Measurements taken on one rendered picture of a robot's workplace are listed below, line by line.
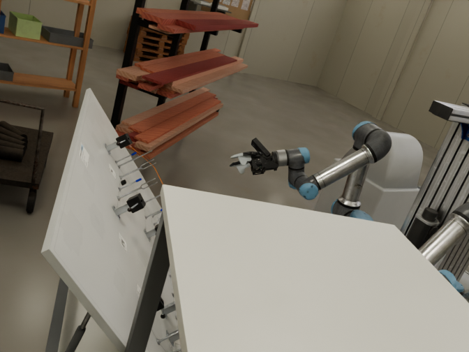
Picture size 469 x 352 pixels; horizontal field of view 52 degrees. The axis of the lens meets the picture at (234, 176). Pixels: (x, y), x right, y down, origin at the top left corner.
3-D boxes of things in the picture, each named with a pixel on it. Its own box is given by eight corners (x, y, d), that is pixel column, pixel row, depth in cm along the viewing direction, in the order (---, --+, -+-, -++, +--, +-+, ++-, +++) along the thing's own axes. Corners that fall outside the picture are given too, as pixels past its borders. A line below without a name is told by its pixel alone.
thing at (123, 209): (107, 211, 140) (135, 198, 140) (114, 204, 151) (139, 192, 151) (114, 225, 141) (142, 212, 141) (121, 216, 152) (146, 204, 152)
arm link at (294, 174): (293, 194, 220) (294, 173, 215) (285, 184, 230) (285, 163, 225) (309, 191, 221) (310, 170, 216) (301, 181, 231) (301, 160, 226)
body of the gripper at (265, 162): (252, 168, 212) (279, 165, 213) (249, 151, 215) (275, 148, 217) (250, 175, 218) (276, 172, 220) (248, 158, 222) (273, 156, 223)
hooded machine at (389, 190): (298, 239, 499) (347, 115, 448) (336, 236, 533) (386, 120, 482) (343, 280, 450) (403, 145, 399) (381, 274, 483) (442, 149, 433)
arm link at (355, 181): (338, 232, 236) (369, 128, 214) (326, 216, 249) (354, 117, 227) (359, 232, 240) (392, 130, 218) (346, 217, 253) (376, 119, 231)
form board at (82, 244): (239, 503, 141) (244, 500, 140) (40, 253, 92) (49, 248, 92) (191, 265, 245) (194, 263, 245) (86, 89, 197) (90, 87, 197)
